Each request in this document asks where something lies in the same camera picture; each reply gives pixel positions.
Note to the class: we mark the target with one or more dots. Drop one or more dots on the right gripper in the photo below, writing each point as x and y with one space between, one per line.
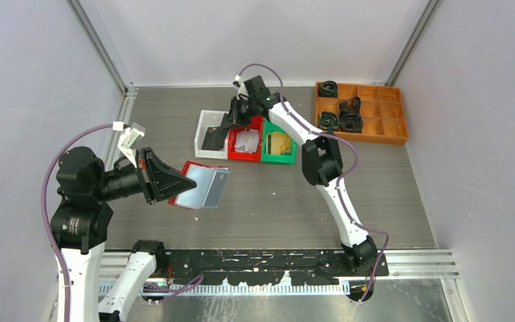
235 119

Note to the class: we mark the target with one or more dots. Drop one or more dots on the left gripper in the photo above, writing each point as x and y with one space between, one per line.
156 177

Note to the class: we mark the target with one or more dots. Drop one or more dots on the red leather card holder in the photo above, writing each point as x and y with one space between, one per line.
210 185

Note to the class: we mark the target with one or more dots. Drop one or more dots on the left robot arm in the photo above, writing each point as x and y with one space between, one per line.
80 225

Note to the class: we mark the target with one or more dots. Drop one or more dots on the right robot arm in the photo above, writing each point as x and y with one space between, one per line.
322 164

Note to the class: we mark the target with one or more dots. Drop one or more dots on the black credit card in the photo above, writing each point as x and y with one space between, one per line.
215 140

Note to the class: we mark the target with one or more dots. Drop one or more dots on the white credit card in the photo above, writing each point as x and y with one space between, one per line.
247 141

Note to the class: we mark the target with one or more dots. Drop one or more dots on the gold credit card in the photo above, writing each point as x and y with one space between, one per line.
278 143

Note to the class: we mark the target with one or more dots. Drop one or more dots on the white plastic bin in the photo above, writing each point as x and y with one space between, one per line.
207 142

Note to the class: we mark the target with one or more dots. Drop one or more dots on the red plastic bin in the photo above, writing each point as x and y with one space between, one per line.
256 123

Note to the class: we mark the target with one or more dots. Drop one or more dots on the orange compartment tray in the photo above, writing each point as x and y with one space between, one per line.
382 112

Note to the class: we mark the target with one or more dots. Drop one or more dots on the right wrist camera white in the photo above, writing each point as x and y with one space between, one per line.
239 85

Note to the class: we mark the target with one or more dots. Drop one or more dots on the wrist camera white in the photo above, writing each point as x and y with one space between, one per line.
129 139
239 85

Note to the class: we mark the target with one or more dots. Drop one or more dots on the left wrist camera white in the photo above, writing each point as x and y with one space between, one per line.
129 139

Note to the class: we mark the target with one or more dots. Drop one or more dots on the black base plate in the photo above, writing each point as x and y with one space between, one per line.
262 267

